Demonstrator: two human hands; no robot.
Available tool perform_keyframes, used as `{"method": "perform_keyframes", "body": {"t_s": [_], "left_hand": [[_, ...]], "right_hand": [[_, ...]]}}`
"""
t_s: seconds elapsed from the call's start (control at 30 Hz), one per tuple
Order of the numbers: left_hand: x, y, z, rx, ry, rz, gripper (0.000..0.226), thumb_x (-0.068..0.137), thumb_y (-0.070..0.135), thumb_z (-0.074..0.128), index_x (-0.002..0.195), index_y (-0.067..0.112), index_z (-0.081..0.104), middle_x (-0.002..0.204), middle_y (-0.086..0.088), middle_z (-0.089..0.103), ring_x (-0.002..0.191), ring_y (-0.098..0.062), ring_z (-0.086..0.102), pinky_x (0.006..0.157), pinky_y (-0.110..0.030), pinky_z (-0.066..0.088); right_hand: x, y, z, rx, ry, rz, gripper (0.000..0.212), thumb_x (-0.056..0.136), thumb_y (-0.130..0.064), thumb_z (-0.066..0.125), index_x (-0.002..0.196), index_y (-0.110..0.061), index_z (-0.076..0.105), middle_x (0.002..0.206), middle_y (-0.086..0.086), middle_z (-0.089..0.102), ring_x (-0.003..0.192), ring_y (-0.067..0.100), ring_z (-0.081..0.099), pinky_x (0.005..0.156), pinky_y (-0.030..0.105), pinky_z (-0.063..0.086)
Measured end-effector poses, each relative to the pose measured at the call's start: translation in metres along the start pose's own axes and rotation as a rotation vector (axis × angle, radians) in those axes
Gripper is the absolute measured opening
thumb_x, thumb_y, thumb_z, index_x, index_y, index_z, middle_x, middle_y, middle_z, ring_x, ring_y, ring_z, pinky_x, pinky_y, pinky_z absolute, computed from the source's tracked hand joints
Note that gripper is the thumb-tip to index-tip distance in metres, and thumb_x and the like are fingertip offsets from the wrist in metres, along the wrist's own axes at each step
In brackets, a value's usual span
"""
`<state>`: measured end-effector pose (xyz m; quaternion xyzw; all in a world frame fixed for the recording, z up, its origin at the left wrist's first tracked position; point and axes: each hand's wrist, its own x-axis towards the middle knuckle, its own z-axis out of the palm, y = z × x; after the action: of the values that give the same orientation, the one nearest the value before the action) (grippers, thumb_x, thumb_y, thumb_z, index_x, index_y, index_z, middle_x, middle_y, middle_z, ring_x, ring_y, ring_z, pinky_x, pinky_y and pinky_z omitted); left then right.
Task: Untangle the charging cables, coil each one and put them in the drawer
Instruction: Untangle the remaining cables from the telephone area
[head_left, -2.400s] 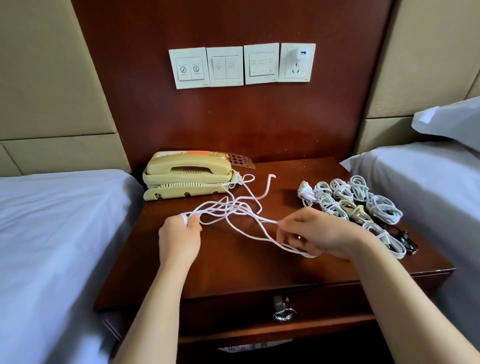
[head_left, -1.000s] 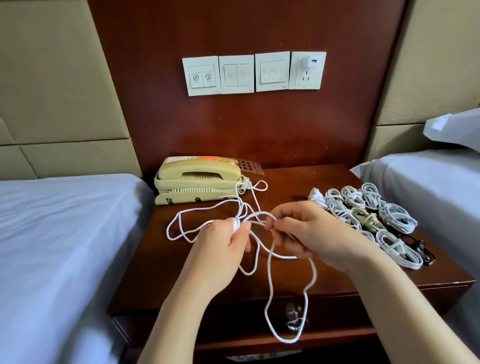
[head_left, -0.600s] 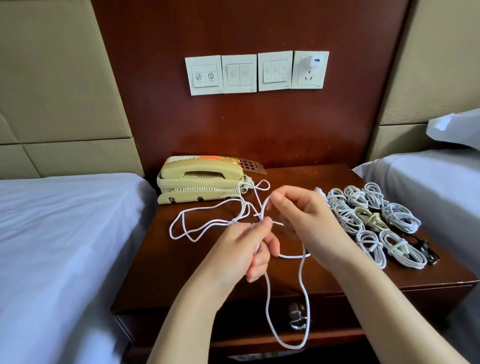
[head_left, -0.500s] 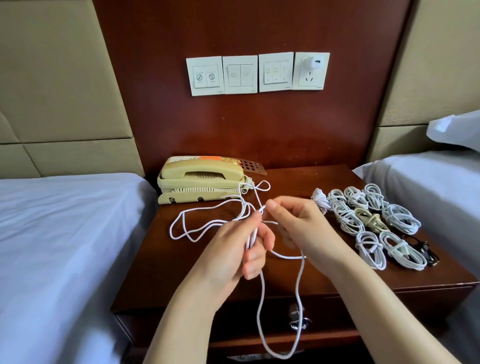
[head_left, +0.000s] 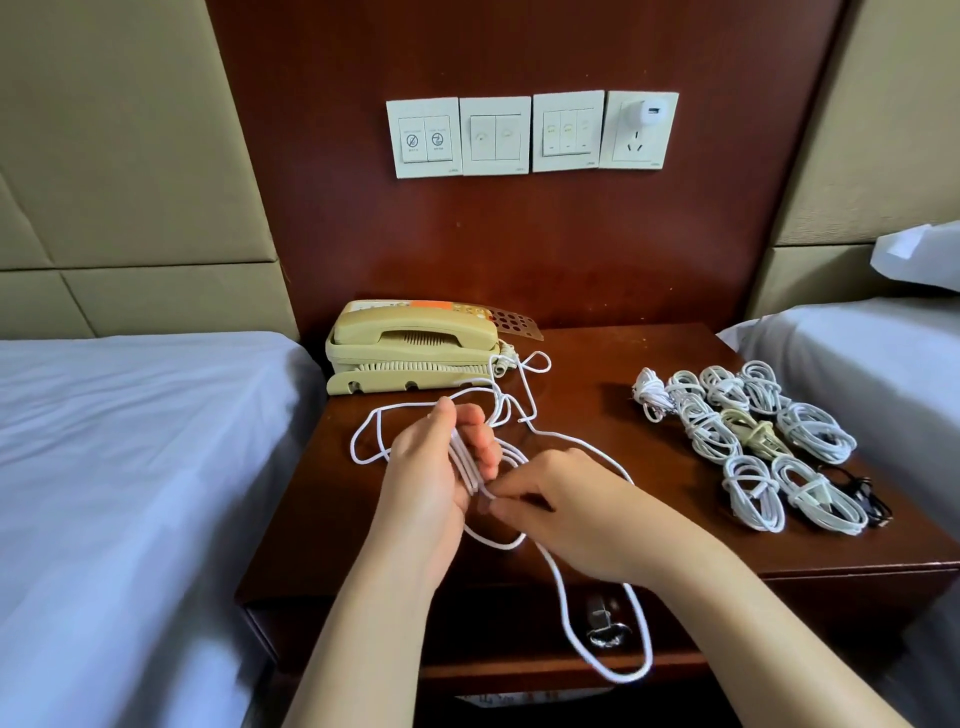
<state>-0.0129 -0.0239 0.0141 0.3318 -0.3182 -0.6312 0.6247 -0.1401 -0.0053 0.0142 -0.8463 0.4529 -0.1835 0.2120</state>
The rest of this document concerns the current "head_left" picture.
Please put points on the person's left forearm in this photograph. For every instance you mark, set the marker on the person's left forearm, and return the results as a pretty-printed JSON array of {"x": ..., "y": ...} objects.
[{"x": 360, "y": 660}]

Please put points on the left bed white sheet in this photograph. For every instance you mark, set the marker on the left bed white sheet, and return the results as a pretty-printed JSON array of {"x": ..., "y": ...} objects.
[{"x": 135, "y": 510}]

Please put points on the dark wooden drawer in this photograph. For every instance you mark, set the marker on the dark wooden drawer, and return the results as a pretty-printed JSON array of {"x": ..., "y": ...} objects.
[{"x": 495, "y": 630}]

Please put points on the person's right forearm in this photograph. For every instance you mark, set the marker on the person's right forearm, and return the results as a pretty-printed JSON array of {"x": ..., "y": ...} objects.
[{"x": 780, "y": 645}]

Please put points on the person's left hand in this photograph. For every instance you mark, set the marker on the person's left hand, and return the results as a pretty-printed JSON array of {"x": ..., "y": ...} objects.
[{"x": 420, "y": 503}]

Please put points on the white double rocker wall switch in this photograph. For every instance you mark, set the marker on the white double rocker wall switch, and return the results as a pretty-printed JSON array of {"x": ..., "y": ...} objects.
[{"x": 495, "y": 137}]

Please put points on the white wall socket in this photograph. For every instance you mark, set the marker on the white wall socket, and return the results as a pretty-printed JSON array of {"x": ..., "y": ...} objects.
[{"x": 635, "y": 150}]

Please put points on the white crumpled bag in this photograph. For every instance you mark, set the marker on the white crumpled bag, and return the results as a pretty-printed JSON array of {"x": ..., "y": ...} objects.
[{"x": 533, "y": 696}]

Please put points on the wooden nightstand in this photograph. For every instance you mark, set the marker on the wooden nightstand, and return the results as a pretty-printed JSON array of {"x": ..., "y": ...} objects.
[{"x": 330, "y": 510}]

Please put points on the bed white sheet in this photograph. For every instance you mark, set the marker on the bed white sheet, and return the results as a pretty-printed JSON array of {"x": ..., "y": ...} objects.
[
  {"x": 900, "y": 398},
  {"x": 135, "y": 510}
]

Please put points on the person's right hand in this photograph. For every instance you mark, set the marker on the person's right hand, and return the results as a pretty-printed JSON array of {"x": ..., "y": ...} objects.
[{"x": 593, "y": 518}]

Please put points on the white pillow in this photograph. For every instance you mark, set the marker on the white pillow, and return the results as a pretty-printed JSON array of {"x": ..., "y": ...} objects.
[{"x": 927, "y": 255}]

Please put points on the right bed white sheet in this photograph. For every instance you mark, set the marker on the right bed white sheet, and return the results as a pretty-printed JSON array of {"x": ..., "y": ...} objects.
[{"x": 900, "y": 398}]

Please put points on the dark wooden wall panel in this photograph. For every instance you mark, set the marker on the dark wooden wall panel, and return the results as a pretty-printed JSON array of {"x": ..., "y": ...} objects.
[{"x": 525, "y": 240}]

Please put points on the white plug-in charger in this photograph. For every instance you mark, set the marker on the white plug-in charger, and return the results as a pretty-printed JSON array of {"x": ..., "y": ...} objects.
[{"x": 645, "y": 113}]

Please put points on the white triple rocker wall switch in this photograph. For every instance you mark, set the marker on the white triple rocker wall switch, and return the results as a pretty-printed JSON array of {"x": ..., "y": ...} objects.
[{"x": 569, "y": 132}]

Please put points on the beige padded headboard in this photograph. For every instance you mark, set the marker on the beige padded headboard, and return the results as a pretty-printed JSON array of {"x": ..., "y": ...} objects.
[
  {"x": 885, "y": 135},
  {"x": 135, "y": 150}
]

